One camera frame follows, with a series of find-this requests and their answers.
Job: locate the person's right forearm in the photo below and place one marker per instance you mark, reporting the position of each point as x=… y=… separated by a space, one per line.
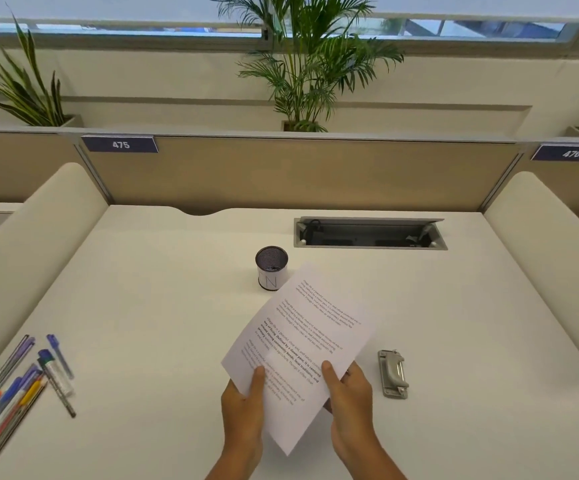
x=369 y=464

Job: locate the row of assorted coloured pens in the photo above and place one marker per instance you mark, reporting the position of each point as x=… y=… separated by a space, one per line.
x=4 y=399

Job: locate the grey metal hole punch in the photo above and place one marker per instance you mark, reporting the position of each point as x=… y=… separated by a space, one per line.
x=393 y=374

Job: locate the white side divider panel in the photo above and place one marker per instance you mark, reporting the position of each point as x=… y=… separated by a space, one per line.
x=29 y=259
x=554 y=254

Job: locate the black mesh pen cup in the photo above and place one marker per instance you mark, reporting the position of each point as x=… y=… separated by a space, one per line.
x=271 y=269

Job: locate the person's left forearm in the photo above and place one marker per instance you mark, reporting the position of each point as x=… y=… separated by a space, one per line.
x=234 y=464

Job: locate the person's right thumb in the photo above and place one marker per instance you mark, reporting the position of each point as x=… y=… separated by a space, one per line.
x=331 y=377

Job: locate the person's left hand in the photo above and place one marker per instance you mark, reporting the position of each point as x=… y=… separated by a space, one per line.
x=242 y=419

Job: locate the dark blue number label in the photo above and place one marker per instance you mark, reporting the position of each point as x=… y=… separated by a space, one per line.
x=119 y=144
x=572 y=153

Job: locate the green striped leaf plant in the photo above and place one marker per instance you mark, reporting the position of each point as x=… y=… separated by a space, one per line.
x=24 y=89

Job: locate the tall green palm plant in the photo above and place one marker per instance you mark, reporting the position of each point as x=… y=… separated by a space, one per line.
x=309 y=64

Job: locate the window with grey frame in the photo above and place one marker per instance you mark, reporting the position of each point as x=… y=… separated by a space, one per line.
x=469 y=29

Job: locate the person's right hand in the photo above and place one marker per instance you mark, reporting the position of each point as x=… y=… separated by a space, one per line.
x=353 y=414

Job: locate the tan neighbouring partition panel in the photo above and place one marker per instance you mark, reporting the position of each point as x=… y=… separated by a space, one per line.
x=14 y=167
x=569 y=189

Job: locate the tan desk partition panel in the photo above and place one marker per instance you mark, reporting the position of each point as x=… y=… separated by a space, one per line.
x=294 y=174

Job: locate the person's left thumb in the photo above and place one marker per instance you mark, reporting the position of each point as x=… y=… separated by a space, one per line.
x=256 y=382

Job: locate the white printed paper sheet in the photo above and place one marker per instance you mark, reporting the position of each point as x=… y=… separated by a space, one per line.
x=304 y=344

